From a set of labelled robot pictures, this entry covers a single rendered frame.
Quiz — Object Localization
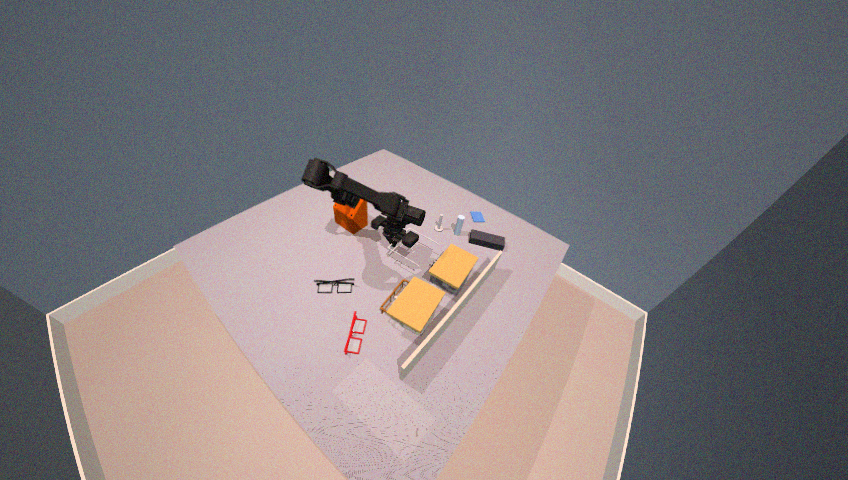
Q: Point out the black-framed glasses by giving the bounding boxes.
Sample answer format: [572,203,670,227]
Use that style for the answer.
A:
[314,278,355,294]

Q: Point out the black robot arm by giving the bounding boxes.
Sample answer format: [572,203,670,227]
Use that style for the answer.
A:
[301,158,426,229]

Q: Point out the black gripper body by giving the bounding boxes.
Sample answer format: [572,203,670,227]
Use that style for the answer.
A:
[370,215,419,248]

